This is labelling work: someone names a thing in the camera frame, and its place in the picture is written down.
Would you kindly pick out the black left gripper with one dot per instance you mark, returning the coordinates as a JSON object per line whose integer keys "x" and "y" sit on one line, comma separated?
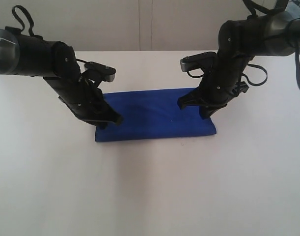
{"x": 81, "y": 95}

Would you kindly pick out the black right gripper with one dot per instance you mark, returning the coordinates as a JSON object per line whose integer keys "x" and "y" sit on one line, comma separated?
{"x": 214, "y": 91}

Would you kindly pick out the blue towel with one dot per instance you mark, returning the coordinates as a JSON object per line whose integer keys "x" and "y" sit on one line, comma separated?
{"x": 153, "y": 114}

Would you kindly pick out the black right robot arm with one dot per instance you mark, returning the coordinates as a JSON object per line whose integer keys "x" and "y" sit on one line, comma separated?
{"x": 238, "y": 43}

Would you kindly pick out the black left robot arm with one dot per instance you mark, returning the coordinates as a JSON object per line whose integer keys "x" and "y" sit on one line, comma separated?
{"x": 57, "y": 64}

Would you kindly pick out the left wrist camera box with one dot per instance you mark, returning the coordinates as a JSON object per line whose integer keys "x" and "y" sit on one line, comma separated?
{"x": 107, "y": 72}

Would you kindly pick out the beige wall panel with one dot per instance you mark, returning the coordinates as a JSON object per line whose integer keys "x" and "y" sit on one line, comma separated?
{"x": 128, "y": 25}

